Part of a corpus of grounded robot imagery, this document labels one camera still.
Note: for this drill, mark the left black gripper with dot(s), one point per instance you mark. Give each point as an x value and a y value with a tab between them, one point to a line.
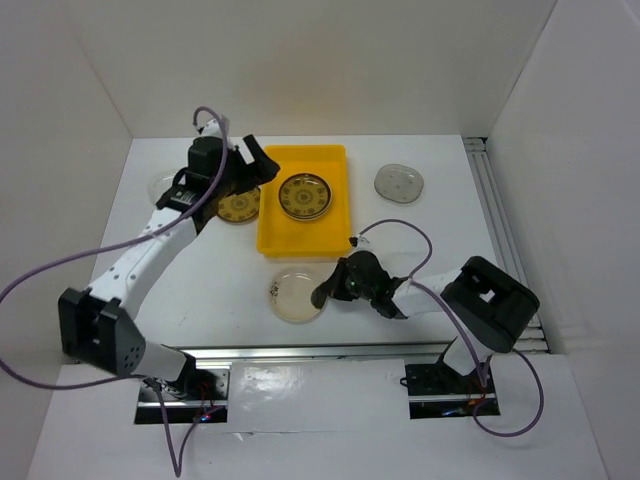
258	172

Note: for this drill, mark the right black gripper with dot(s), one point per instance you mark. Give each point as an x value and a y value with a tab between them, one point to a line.
334	286

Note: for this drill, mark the cream plate black brushstroke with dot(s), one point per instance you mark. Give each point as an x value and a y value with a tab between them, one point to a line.
289	295

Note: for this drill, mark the yellow patterned plate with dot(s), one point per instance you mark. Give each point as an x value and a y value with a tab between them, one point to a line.
240	208
304	196

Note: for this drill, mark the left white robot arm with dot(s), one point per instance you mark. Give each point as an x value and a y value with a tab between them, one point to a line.
97	324

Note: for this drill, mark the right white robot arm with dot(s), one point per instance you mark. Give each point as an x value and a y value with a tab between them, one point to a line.
488	308

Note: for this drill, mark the yellow plastic bin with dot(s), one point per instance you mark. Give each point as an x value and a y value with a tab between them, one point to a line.
278	235

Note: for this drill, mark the clear plastic plate left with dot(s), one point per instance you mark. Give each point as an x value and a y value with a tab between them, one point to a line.
159	184

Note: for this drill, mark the white front cover board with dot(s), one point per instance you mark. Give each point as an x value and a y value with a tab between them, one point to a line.
327	396

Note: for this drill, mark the clear grey plastic plate right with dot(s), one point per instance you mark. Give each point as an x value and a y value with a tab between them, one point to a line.
399	184

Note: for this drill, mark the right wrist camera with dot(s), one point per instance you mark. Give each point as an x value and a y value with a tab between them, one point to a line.
360	243

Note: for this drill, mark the aluminium rail right side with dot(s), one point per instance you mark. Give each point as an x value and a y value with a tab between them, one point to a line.
533	340

